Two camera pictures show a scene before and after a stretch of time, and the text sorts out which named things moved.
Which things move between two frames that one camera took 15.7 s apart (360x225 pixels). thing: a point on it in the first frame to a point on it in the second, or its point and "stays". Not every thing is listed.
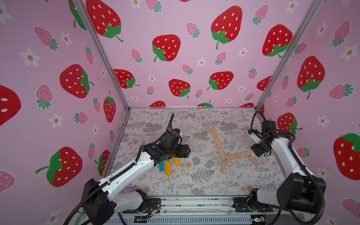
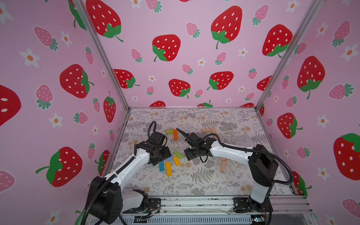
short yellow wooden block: x=177 y=161 stays
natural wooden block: x=223 y=166 stays
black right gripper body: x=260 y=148 to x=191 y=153
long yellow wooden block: x=168 y=168 stays
